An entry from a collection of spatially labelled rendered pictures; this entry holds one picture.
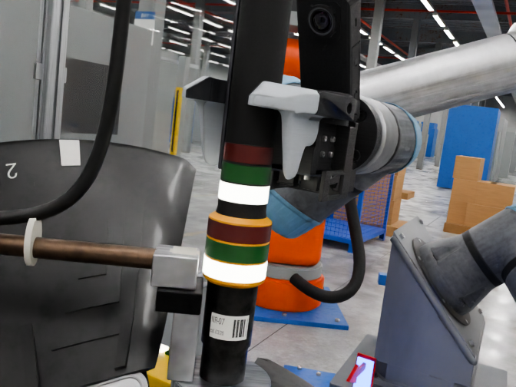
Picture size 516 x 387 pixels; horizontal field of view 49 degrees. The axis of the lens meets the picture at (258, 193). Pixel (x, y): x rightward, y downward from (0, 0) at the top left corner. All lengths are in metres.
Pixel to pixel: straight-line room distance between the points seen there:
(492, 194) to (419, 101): 8.90
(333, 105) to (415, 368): 0.80
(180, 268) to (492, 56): 0.51
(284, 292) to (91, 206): 3.88
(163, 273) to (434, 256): 0.80
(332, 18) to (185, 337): 0.26
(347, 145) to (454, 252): 0.69
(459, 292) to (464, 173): 8.54
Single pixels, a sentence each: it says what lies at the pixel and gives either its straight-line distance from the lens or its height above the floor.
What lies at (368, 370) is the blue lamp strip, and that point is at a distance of 0.76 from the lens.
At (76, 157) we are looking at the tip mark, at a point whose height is 1.42.
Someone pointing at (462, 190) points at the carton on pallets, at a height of 0.70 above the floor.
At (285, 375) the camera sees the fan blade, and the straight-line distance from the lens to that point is 0.68.
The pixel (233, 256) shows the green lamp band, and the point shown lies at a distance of 0.37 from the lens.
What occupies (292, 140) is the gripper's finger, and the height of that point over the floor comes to 1.46.
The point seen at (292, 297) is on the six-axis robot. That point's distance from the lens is 4.36.
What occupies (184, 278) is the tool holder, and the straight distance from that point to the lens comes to 0.38.
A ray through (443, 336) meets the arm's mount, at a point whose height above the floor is 1.12.
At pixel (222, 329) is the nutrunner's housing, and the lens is 0.39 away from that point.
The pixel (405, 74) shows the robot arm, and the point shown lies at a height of 1.54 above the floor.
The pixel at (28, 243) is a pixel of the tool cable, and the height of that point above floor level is 1.37.
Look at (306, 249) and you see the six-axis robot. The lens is 4.34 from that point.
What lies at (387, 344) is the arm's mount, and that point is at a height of 1.08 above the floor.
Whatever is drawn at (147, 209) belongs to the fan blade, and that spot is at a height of 1.38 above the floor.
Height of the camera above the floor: 1.47
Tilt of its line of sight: 8 degrees down
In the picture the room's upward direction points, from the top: 7 degrees clockwise
